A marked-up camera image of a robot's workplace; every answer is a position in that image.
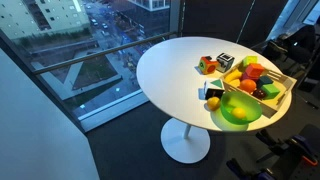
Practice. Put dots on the yellow lemon plush toy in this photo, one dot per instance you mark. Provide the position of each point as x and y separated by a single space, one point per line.
238 113
213 103

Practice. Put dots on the orange and green toy cube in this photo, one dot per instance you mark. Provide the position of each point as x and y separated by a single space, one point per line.
207 65

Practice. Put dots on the black and white toy cube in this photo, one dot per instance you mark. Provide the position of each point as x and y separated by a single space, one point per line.
225 62

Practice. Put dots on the yellow banana toy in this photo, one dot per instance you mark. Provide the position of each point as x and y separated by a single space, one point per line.
232 76

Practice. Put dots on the green plastic bowl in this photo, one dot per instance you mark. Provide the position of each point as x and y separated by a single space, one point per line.
233 101

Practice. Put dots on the orange fruit toy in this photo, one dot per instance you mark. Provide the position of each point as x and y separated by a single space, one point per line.
248 86

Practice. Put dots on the dark purple plum toy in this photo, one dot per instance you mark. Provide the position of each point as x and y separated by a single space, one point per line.
259 94

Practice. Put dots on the white window sill ledge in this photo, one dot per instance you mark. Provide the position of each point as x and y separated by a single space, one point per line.
113 108

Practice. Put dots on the metal window railing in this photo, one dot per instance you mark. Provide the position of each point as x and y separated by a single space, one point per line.
100 53

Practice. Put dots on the pink soft block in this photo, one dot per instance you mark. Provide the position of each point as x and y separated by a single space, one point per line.
246 76

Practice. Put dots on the lime yellow soft block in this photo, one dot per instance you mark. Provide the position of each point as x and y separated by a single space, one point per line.
250 61

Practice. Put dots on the orange red soft block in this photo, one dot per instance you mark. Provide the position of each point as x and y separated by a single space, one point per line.
255 70

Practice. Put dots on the dark teal soft block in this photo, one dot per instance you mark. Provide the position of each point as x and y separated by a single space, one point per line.
265 81

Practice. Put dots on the wooden slatted tray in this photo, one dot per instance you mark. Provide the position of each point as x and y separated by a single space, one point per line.
281 80

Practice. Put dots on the black equipment box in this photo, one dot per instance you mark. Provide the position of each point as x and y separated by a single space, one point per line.
293 45

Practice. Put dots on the pale building outside window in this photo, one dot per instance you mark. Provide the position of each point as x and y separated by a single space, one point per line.
33 16

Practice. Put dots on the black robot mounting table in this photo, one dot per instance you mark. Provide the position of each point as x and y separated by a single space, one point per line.
311 133

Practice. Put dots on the white table pedestal base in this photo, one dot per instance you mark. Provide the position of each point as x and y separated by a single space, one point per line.
185 143

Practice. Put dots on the dark window frame post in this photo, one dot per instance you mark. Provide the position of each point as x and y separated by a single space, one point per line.
40 82
175 16

